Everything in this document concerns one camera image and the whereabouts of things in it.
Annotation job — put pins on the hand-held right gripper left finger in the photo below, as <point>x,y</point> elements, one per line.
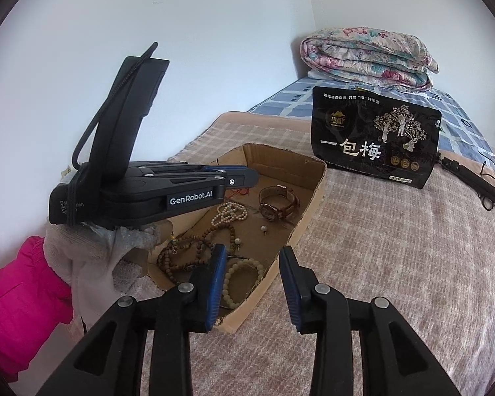
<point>214,288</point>

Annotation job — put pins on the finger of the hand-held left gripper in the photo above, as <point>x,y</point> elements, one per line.
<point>243,178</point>
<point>227,168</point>

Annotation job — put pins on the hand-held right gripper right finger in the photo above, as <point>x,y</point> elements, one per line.
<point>291,288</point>

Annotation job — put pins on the cardboard box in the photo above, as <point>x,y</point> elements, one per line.
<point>301,222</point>

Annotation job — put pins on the person's left hand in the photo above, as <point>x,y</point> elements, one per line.
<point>86,255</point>

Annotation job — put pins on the brown bead strand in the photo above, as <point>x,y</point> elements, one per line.
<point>177,247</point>

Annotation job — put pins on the black snack bag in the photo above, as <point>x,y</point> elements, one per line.
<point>375,140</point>

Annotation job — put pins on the folded floral quilt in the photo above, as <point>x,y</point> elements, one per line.
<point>363,53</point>

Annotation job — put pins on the black folded tripod stand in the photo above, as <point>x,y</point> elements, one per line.
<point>478,183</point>

